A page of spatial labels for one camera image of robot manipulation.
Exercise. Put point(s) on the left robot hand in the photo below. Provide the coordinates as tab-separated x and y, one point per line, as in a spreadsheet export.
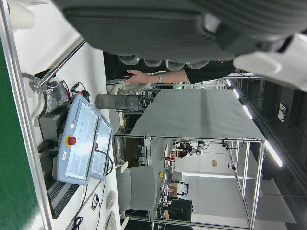
144	31

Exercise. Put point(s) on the person bare hand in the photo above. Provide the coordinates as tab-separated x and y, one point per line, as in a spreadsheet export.
136	77

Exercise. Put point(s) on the person bare forearm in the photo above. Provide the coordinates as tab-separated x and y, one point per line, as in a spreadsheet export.
170	77

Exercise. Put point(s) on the white paper cup stack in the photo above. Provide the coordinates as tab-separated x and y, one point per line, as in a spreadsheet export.
22	14

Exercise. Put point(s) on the black finned box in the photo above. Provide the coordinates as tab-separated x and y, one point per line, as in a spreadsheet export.
62	196

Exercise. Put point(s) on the white chair armrest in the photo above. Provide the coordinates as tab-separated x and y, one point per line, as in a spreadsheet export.
129	88

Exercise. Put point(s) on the dark grey bottle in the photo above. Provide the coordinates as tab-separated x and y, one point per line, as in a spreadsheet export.
115	101

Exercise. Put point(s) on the red clip leads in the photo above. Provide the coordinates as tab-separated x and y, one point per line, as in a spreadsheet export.
84	92

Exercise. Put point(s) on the person black shirt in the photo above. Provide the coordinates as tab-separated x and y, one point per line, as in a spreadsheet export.
211	72

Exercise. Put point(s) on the blue-grey teach pendant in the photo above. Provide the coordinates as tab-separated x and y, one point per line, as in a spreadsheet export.
103	143
79	143

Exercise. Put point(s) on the metal pole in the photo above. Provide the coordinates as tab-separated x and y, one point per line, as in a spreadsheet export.
62	63

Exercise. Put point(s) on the clear plastic bag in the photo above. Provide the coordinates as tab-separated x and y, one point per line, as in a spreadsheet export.
56	95

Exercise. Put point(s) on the ceiling light strip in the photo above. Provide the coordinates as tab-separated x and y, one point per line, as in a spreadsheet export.
236	93
247	112
228	82
273	154

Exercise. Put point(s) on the black power brick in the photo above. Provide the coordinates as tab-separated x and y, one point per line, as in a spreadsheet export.
51	122

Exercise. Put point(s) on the metal clamp base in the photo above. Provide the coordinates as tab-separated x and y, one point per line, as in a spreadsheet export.
39	83

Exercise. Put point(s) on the grey office chair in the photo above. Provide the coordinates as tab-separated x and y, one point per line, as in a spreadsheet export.
141	189

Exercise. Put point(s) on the grey computer mouse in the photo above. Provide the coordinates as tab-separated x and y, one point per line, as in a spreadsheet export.
111	200

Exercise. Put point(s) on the black earphones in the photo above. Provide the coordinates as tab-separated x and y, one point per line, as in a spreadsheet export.
96	197

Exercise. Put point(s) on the green conveyor belt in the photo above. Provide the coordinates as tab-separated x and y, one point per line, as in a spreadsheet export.
14	143

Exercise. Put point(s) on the black background monitor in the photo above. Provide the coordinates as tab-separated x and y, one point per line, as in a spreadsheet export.
180	209

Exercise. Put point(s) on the beige keyboard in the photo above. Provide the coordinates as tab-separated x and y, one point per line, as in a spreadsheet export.
110	222

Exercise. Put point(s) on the aluminium frame cage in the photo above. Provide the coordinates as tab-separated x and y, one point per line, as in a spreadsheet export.
261	148

